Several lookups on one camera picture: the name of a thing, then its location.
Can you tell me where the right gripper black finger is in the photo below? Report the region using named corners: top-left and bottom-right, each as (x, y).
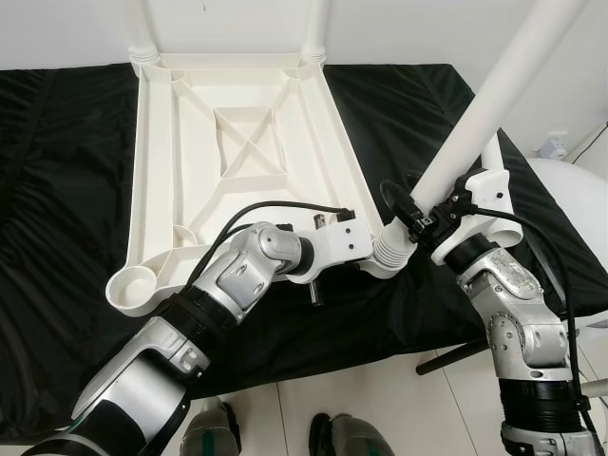
top-left (380, 180), bottom-right (419, 238)

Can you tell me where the black table cloth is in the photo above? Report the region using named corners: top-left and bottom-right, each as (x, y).
top-left (0, 65), bottom-right (608, 443)

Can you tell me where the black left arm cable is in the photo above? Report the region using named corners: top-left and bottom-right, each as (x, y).
top-left (185, 199), bottom-right (357, 295)

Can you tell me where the white plastic table top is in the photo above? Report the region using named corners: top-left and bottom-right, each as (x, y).
top-left (104, 52), bottom-right (414, 316)

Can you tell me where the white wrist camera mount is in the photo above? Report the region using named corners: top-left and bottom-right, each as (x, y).
top-left (429, 169), bottom-right (519, 267)
top-left (285, 214), bottom-right (374, 281)

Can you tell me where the thin black power cable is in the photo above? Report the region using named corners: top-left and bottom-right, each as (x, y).
top-left (570, 128), bottom-right (608, 158)

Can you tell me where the grey robot right foot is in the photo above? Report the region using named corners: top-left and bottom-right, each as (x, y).
top-left (309, 410), bottom-right (392, 456)

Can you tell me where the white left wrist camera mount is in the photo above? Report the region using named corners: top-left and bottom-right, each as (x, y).
top-left (285, 214), bottom-right (374, 281)

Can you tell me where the small white wall device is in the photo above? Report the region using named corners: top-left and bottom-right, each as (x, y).
top-left (540, 136), bottom-right (569, 161)

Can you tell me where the grey robot foot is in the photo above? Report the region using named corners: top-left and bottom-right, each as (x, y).
top-left (179, 397), bottom-right (240, 456)
top-left (309, 410), bottom-right (392, 456)

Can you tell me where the black table frame bar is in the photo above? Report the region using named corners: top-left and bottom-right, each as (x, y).
top-left (418, 342), bottom-right (490, 376)

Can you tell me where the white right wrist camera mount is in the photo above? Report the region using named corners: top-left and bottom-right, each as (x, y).
top-left (429, 169), bottom-right (519, 267)

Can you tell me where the grey robot left foot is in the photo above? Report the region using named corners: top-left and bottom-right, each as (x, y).
top-left (179, 397), bottom-right (240, 456)

